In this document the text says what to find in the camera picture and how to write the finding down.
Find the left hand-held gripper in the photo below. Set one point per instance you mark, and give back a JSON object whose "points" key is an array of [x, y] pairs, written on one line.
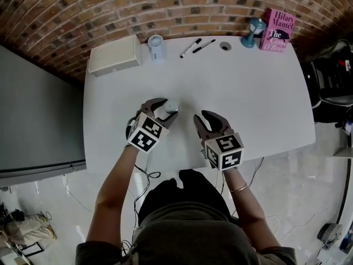
{"points": [[147, 137]]}

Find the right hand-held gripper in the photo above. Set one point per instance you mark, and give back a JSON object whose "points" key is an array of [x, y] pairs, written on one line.
{"points": [[224, 150]]}

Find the person's right forearm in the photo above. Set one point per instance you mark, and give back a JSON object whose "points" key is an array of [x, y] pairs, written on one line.
{"points": [[248, 211]]}

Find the person's left forearm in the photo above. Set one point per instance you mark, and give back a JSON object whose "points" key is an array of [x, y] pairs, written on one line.
{"points": [[113, 192]]}

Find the small white desk fan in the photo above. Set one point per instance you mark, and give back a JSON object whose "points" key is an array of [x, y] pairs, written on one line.
{"points": [[157, 50]]}

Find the black and white marker pen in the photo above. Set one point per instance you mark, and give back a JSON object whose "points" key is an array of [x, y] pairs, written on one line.
{"points": [[190, 48]]}

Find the person's black trousers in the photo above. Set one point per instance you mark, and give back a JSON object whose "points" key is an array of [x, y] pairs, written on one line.
{"points": [[190, 192]]}

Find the white rectangular box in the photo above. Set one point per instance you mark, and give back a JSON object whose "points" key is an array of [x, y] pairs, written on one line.
{"points": [[114, 55]]}

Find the small blue table lamp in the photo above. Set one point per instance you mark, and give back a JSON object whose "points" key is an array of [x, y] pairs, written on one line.
{"points": [[255, 27]]}

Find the person's dark shirt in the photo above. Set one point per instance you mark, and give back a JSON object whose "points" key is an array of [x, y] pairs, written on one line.
{"points": [[190, 236]]}

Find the pink book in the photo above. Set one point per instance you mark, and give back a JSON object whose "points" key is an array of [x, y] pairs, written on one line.
{"points": [[277, 30]]}

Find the black chair with bag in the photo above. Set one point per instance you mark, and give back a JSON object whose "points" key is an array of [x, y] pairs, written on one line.
{"points": [[328, 81]]}

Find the grey cabinet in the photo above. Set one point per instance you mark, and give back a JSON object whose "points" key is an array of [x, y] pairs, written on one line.
{"points": [[36, 114]]}

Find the grey round floor device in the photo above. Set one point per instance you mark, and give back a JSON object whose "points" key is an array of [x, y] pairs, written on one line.
{"points": [[329, 232]]}

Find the pile of beige clutter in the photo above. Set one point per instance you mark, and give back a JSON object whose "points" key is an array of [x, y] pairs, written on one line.
{"points": [[26, 228]]}

